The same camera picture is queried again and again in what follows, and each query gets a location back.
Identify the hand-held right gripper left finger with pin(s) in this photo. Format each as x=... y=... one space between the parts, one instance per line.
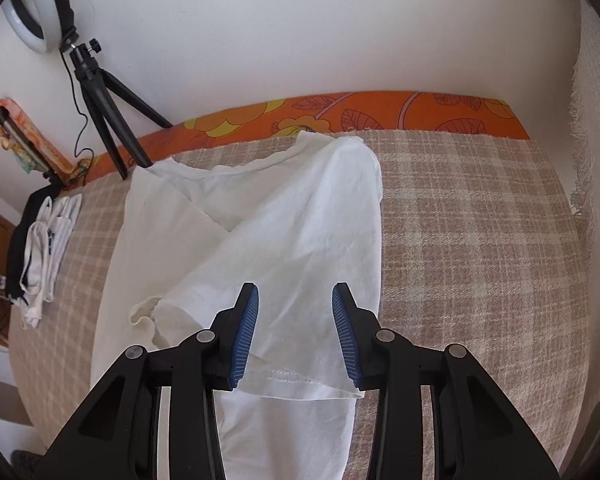
x=244 y=340

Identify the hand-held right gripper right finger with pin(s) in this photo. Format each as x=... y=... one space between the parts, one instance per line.
x=347 y=340

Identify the white t-shirt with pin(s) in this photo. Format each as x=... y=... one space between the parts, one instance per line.
x=290 y=240

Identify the pile of white clothes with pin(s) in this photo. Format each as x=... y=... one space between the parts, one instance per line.
x=47 y=255

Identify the beige checked blanket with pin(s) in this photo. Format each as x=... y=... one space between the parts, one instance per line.
x=480 y=270

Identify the orange floral bed sheet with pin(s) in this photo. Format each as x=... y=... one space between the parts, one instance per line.
x=380 y=110

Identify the black garment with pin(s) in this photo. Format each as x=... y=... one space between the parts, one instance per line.
x=22 y=240

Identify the black tripod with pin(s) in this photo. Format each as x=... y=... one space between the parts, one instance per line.
x=111 y=110

